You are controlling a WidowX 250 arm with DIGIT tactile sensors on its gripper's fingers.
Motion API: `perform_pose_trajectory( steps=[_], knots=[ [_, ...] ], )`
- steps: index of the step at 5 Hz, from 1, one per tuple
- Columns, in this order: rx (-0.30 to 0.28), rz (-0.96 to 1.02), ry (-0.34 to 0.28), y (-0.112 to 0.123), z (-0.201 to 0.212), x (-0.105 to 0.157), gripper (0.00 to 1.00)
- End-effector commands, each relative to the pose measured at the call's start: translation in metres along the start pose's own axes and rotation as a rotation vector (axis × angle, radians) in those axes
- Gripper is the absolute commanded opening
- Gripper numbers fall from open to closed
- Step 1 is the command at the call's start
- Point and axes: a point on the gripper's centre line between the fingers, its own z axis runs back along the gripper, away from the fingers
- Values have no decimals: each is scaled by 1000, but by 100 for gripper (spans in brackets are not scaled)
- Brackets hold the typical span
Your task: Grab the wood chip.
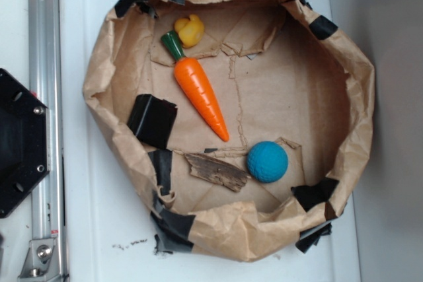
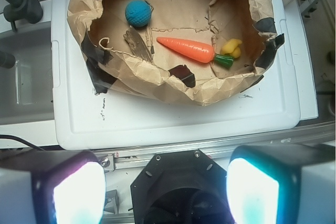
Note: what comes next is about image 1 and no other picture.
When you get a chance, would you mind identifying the brown wood chip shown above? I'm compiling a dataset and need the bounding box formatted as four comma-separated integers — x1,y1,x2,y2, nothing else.
184,153,251,192

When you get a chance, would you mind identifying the yellow rubber duck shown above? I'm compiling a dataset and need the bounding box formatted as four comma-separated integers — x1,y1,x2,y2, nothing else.
174,14,205,48

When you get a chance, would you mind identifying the aluminium extrusion rail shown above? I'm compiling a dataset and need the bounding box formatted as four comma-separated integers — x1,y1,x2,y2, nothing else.
28,0,69,281

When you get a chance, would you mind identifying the blue textured ball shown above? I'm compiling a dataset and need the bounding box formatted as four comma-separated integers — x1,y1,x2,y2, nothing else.
247,141,289,183

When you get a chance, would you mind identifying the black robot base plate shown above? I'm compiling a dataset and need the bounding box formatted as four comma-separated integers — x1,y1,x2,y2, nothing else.
0,69,49,219

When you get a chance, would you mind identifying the orange plastic toy carrot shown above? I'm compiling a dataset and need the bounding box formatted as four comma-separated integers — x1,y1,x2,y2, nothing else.
161,30,229,142

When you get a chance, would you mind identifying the metal corner bracket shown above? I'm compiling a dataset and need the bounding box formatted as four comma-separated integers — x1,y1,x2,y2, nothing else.
17,238,62,282

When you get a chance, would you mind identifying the black square tape block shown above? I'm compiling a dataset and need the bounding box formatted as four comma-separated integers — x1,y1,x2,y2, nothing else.
127,94,178,149

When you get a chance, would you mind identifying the brown paper bag enclosure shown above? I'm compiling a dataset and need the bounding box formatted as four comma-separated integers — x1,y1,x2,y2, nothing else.
83,0,375,262

